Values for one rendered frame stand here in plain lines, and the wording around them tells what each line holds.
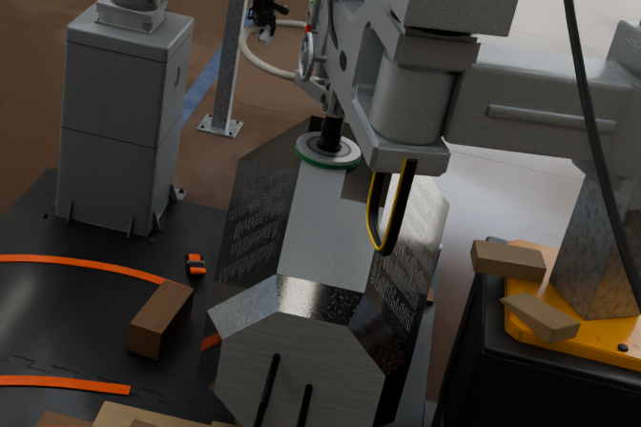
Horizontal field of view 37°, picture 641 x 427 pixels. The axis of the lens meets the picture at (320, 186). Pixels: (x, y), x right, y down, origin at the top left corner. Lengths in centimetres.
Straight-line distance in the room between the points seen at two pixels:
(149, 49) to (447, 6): 179
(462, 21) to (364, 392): 102
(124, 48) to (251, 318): 153
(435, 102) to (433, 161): 16
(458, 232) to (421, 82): 236
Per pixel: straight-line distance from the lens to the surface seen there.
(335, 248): 268
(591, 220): 268
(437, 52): 226
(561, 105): 240
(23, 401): 326
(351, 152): 316
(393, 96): 231
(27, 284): 375
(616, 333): 274
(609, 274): 268
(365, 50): 253
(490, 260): 277
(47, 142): 476
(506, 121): 238
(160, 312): 345
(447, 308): 403
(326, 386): 261
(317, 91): 313
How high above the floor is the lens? 220
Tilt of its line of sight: 28 degrees down
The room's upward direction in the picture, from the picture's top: 12 degrees clockwise
